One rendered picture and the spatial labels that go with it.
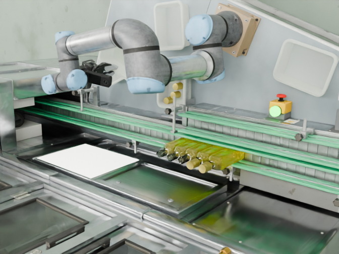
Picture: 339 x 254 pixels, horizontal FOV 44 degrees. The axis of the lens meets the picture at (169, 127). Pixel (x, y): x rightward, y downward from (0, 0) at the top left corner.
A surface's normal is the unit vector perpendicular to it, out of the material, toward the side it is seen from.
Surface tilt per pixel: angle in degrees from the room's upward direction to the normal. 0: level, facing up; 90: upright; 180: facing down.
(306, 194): 0
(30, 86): 90
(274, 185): 0
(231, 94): 0
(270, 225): 90
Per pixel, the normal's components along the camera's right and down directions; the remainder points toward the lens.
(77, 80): 0.73, 0.00
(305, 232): 0.01, -0.97
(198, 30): -0.65, 0.05
